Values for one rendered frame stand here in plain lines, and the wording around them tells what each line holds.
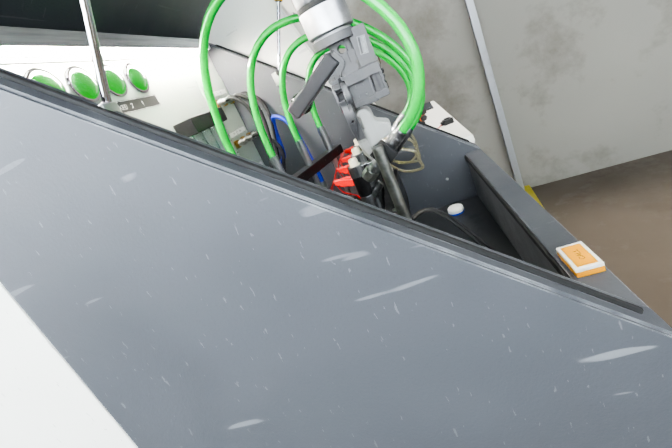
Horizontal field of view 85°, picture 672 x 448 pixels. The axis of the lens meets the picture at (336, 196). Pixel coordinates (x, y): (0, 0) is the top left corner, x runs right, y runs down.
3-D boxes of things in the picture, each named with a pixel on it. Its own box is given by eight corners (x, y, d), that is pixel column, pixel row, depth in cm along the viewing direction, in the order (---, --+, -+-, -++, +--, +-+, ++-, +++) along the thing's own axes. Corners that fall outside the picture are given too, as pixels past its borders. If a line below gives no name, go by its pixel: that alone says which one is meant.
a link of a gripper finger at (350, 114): (365, 140, 58) (343, 87, 56) (356, 143, 59) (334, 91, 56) (366, 133, 63) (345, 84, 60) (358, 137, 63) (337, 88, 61)
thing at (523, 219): (671, 423, 40) (651, 307, 35) (626, 430, 41) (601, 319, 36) (497, 202, 97) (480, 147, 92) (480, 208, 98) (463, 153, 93)
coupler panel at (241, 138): (272, 199, 88) (208, 75, 79) (260, 204, 89) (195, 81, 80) (284, 181, 100) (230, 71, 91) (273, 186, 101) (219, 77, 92)
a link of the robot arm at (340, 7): (294, 16, 54) (304, 20, 61) (307, 47, 55) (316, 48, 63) (341, -8, 52) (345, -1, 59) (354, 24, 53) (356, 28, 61)
